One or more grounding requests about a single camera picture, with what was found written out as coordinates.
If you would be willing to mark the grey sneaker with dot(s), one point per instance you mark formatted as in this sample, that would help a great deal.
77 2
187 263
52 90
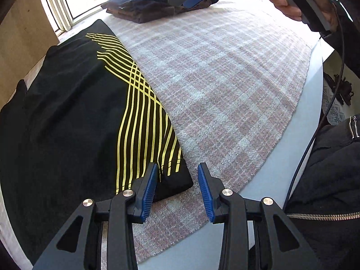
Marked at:
336 101

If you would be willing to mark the person's black zip jacket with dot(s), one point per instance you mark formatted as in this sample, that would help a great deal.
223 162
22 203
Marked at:
332 180

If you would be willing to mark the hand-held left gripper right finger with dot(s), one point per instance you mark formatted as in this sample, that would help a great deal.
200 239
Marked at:
206 194

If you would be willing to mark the white window frame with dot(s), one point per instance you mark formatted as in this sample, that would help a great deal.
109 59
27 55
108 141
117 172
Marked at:
59 8

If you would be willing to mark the pink plaid blanket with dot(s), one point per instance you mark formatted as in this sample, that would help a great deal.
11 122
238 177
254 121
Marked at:
225 76

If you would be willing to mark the pile of folded dark clothes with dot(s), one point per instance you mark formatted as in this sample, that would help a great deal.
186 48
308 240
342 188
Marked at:
146 12

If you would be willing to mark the brown board panel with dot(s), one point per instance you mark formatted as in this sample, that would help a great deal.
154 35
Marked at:
25 39

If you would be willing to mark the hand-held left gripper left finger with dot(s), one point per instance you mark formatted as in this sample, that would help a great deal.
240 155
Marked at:
148 192

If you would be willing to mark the person's right hand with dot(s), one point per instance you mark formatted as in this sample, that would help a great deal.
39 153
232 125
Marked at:
287 7

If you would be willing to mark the black yellow-striped t-shirt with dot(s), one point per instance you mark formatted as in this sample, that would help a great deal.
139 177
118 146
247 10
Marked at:
70 104

